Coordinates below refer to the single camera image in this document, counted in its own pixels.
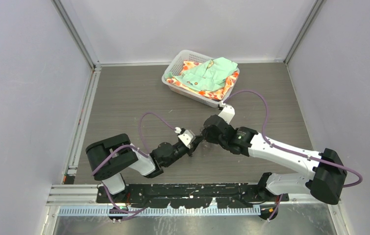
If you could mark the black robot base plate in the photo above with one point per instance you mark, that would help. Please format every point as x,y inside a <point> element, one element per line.
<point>192,196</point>

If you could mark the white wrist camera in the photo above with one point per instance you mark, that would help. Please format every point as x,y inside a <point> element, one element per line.
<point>187,138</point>
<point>227,112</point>

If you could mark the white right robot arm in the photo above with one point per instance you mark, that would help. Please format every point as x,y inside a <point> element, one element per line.
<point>319,174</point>

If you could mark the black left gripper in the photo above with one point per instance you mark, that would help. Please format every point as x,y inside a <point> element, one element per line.
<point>193,145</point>

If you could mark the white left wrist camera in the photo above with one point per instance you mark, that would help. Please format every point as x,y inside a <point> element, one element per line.
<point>187,138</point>

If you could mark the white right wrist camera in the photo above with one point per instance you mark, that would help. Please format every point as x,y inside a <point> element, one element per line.
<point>227,112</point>

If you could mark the green cloth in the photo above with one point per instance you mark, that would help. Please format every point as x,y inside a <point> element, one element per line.
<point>204,73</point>

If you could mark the orange floral cloth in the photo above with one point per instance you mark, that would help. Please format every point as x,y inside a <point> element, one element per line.
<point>217,92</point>

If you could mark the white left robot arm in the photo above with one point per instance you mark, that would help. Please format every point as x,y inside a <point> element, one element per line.
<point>109,157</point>

